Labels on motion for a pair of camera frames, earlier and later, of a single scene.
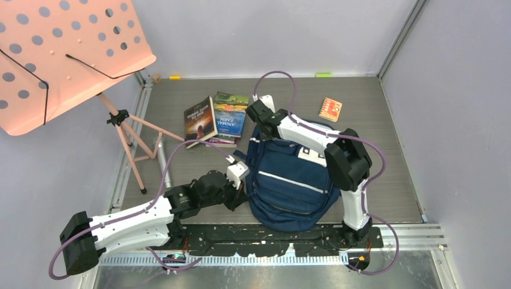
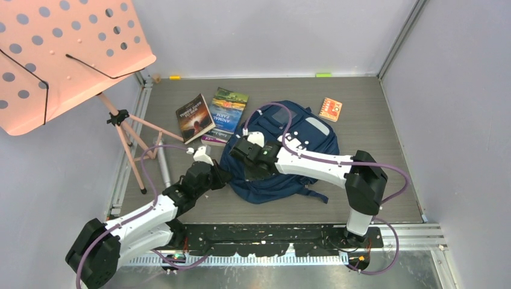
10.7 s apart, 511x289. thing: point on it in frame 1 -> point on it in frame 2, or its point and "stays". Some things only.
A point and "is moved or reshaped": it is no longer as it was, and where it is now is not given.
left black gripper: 238,195 -> 223,177
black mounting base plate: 246,240 stays
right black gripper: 264,137 -> 254,175
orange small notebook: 331,109 stays
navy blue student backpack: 285,189 is moved or reshaped
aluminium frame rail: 398,238 stays
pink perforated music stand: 56,54 stays
